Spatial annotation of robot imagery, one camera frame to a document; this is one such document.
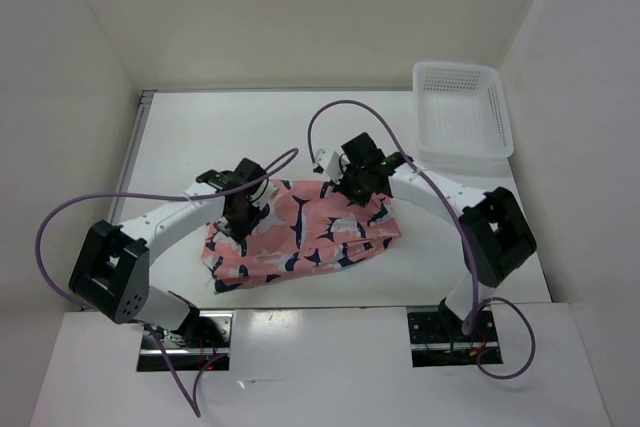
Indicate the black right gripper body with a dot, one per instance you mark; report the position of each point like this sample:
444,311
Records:
353,185

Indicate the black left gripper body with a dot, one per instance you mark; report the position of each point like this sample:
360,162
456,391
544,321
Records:
240,224

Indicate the pink shark print shorts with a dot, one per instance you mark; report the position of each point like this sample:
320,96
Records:
306,229

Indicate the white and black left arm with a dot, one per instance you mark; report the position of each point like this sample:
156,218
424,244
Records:
112,272

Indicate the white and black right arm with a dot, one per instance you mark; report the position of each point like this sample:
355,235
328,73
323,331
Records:
495,236

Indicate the white plastic basket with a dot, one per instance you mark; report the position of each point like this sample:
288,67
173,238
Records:
461,111

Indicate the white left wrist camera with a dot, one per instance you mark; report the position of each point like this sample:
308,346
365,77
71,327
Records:
261,197

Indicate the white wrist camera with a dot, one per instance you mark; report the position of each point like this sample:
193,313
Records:
261,197
328,163

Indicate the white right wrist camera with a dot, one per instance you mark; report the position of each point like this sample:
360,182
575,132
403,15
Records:
328,163

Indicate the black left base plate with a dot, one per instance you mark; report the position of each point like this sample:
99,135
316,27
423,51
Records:
210,349

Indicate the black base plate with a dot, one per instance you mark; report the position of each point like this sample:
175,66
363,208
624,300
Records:
210,349
433,346

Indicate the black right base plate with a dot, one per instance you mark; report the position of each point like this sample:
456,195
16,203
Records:
433,346

